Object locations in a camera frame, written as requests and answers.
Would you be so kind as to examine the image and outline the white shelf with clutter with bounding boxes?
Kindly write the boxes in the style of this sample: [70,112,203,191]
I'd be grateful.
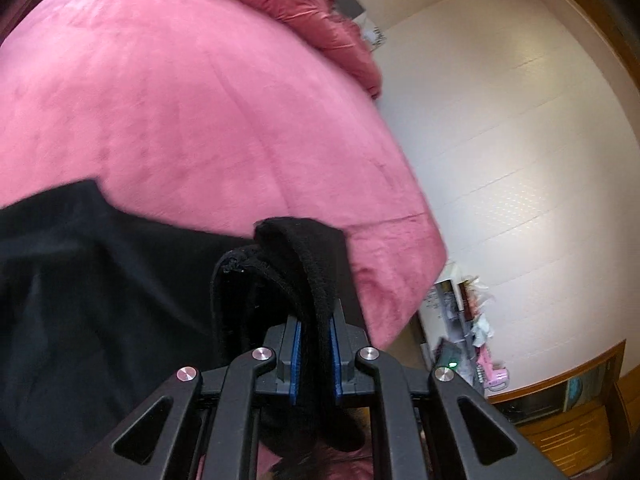
[417,261,501,361]

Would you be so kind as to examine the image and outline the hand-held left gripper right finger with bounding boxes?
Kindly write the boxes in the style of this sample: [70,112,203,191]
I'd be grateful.
[327,302,568,480]

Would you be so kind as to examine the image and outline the pink quilt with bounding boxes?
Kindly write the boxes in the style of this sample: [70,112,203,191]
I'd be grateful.
[122,0,383,101]

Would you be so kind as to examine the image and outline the dark device with green light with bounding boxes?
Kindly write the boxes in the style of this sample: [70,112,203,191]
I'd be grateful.
[434,338,476,377]

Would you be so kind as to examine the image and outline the black white patterned cloth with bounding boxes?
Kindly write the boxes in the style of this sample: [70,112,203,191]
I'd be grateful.
[357,15,389,54]

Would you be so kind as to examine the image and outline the black pants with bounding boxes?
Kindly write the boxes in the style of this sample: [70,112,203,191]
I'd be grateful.
[0,177,373,480]

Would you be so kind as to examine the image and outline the wooden door frame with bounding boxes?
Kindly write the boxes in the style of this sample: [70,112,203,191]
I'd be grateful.
[537,0,640,68]

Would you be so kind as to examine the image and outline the grey headboard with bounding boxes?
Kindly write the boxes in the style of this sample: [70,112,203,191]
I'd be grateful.
[332,0,367,26]

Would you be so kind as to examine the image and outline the pink bed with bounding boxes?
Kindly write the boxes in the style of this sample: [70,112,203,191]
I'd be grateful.
[0,0,448,480]

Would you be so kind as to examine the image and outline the wooden cabinet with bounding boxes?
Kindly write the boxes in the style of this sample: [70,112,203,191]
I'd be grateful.
[487,339,640,480]

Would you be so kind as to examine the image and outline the pink toy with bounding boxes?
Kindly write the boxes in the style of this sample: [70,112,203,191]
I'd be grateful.
[476,355,512,392]

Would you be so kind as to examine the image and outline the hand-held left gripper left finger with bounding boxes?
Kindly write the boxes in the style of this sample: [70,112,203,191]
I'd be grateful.
[70,312,303,480]

